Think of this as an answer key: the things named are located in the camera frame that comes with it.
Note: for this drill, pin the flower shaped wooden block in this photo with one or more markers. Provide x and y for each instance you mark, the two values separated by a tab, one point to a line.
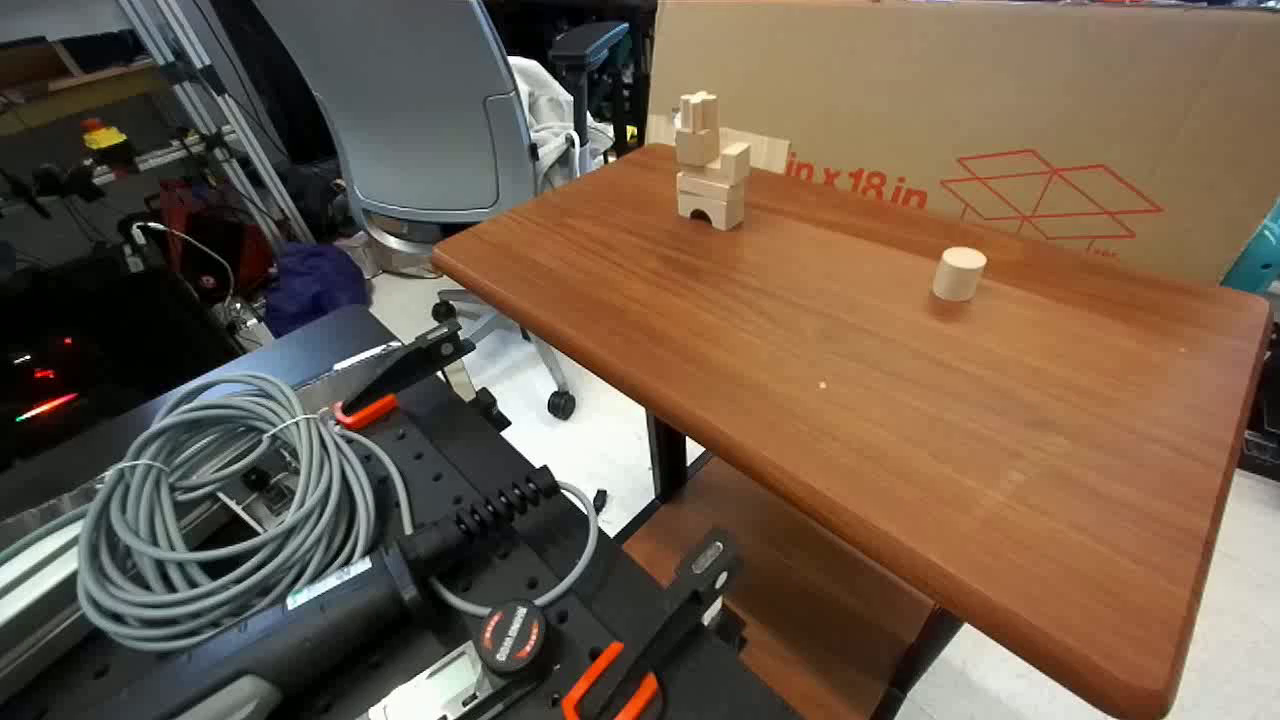
698	108

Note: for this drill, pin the wooden arch block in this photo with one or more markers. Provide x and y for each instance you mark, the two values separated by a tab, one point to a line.
708	202

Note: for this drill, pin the small wooden block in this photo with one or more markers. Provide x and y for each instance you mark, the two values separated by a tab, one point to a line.
734	161

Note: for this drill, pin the wooden cube block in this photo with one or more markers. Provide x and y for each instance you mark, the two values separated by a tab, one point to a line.
694	148

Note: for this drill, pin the wooden cylinder block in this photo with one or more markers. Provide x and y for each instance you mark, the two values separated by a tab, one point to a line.
957	272

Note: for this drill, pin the black table leg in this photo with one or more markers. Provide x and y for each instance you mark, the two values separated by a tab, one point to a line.
670	461

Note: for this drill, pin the wooden lower shelf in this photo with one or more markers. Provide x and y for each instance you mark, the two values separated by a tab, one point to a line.
784	602

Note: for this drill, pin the black red round knob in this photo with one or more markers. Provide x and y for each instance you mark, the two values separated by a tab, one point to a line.
514	638

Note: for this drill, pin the dark blue bag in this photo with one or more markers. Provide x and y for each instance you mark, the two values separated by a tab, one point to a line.
315	284

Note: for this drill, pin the grey office chair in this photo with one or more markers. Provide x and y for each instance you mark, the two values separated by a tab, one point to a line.
414	105

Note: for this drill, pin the large cardboard box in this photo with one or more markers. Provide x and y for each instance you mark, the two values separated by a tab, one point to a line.
1067	80

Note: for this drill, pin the yellow red emergency button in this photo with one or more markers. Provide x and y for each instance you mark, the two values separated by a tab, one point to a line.
105	137

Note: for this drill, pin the black equipment with red lights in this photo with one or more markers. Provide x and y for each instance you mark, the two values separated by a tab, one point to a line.
55	373

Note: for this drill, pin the teal object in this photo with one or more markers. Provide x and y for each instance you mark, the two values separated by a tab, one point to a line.
1263	254

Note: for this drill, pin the aluminium frame strut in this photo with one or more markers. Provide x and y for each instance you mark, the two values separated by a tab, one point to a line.
212	95

